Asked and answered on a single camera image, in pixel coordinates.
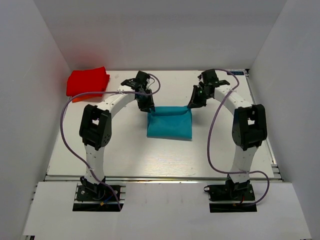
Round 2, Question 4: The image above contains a teal t-shirt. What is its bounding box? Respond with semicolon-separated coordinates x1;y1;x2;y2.
146;106;193;141

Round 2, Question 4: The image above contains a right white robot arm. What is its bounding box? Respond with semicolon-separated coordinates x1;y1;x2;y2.
187;69;267;200

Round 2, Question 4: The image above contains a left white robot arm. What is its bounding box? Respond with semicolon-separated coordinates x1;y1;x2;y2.
79;71;155;200

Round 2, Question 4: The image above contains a red folded t-shirt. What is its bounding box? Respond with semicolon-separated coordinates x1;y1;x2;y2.
66;66;110;97

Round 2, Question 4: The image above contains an orange folded t-shirt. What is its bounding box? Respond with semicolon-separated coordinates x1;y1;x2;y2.
72;94;102;103

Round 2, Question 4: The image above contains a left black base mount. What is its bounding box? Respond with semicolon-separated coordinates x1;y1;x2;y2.
72;184;121;213

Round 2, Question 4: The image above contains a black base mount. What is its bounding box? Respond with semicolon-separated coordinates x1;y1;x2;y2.
203;184;257;213
72;184;121;213

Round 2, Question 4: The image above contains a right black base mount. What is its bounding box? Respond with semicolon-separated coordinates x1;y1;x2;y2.
203;184;257;213

